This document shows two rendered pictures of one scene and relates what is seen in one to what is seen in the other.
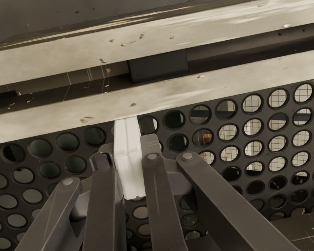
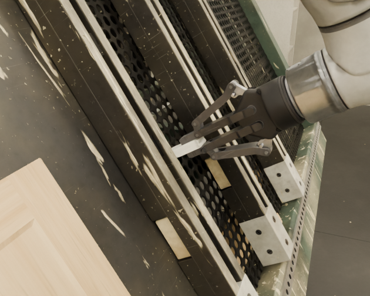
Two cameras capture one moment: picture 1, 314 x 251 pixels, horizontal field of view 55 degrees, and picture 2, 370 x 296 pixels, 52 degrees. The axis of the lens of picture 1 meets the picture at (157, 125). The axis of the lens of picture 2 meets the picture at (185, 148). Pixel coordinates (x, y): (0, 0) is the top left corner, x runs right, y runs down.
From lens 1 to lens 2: 49 cm
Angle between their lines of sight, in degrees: 36
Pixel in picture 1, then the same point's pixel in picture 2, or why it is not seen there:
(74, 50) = (168, 177)
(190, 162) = (197, 123)
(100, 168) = (205, 149)
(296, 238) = (162, 64)
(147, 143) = (185, 140)
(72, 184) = (214, 155)
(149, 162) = (199, 135)
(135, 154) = (197, 141)
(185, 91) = (159, 134)
